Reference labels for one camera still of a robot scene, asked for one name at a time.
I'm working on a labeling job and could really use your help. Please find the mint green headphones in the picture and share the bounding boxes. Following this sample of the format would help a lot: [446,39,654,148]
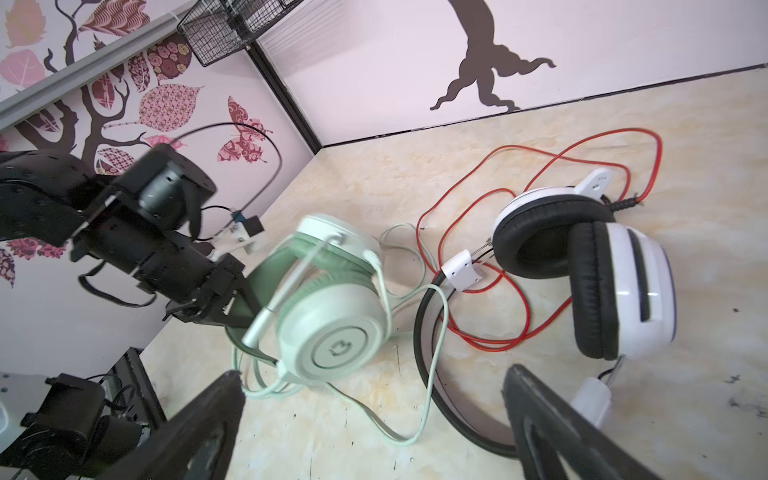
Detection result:
[225,214,392,386]

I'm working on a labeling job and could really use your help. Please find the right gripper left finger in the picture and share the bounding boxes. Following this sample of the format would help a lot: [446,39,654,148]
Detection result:
[100,370,245,480]

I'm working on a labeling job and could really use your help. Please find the red headphone cable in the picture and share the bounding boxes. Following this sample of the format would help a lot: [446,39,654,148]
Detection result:
[415,127,664,353]

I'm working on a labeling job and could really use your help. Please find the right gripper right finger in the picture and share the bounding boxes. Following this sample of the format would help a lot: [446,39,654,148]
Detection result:
[502,364,658,479]

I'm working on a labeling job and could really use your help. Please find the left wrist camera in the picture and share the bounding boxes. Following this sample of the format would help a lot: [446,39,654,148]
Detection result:
[207,214,268,262]

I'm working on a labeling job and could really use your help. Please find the aluminium rail left wall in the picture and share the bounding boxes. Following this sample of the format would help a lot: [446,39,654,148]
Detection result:
[1,1,195,130]

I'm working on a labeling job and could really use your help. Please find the black wire mesh basket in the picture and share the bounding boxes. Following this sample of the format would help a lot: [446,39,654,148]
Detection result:
[177,0,303,67]

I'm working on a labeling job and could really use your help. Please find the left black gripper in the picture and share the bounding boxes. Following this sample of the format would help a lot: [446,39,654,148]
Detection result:
[70,144,246,327]

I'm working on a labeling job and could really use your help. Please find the white black headphones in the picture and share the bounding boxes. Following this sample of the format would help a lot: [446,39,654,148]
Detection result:
[412,167,678,460]

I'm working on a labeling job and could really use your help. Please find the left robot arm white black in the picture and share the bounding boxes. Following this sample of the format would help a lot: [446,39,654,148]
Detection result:
[1,145,260,328]

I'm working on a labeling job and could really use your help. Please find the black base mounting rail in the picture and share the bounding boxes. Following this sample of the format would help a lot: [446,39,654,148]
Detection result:
[107,347,167,429]

